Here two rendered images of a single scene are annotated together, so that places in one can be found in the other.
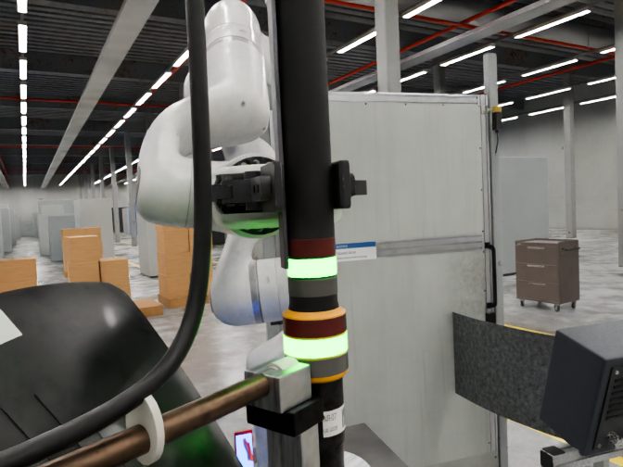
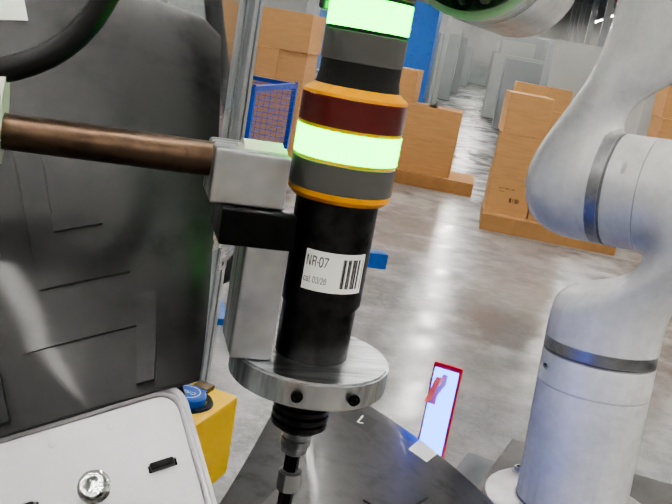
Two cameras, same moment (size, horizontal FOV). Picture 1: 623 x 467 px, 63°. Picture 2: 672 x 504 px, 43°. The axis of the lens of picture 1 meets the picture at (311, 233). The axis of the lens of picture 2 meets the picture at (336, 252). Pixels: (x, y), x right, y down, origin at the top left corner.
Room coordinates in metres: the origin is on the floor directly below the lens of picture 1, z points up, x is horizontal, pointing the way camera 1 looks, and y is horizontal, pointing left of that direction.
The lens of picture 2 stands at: (0.06, -0.21, 1.44)
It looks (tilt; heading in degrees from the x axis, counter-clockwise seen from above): 14 degrees down; 37
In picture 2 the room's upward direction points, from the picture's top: 10 degrees clockwise
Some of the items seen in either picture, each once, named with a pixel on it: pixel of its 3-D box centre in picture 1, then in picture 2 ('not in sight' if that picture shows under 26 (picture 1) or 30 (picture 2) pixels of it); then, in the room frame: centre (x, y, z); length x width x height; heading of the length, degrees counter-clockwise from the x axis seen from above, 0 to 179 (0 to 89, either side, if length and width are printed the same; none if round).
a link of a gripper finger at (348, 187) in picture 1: (344, 186); not in sight; (0.37, -0.03, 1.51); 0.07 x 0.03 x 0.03; 18
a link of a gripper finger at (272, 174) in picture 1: (250, 189); not in sight; (0.34, 0.04, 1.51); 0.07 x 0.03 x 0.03; 18
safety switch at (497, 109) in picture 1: (491, 129); not in sight; (2.48, -0.90, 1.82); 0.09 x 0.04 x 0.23; 107
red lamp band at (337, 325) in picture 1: (314, 321); (353, 111); (0.34, 0.00, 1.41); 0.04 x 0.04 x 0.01
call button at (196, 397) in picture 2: not in sight; (185, 397); (0.61, 0.35, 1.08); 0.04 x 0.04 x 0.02
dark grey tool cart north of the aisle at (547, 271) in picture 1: (548, 273); not in sight; (6.66, -3.11, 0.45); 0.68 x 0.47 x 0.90; 32
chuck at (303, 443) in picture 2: not in sight; (297, 427); (0.34, 0.00, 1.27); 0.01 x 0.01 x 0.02
